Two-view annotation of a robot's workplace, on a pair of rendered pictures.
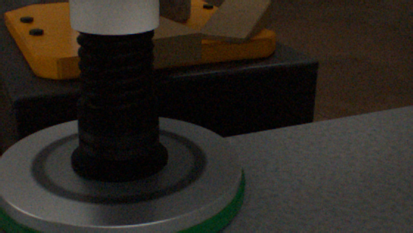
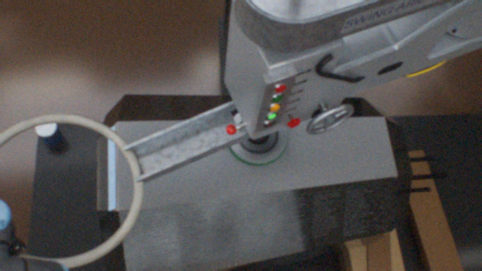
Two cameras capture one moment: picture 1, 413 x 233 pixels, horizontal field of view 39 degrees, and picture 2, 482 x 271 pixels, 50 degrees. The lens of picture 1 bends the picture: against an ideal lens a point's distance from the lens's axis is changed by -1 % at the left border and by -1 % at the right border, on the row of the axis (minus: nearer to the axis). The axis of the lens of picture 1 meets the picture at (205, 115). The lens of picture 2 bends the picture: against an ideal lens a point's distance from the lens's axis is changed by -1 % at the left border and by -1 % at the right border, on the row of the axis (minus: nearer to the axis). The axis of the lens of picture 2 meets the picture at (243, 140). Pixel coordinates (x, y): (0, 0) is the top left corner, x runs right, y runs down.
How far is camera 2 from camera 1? 1.47 m
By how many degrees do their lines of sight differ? 46
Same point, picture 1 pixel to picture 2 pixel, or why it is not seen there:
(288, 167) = (302, 140)
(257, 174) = (293, 141)
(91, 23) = not seen: hidden behind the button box
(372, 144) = (333, 136)
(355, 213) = (307, 165)
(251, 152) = (297, 129)
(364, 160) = (324, 144)
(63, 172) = not seen: hidden behind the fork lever
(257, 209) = (285, 156)
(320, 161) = (312, 140)
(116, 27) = not seen: hidden behind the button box
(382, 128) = (343, 129)
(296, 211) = (294, 159)
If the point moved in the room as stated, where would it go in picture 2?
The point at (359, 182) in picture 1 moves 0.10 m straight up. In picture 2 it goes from (316, 153) to (322, 143)
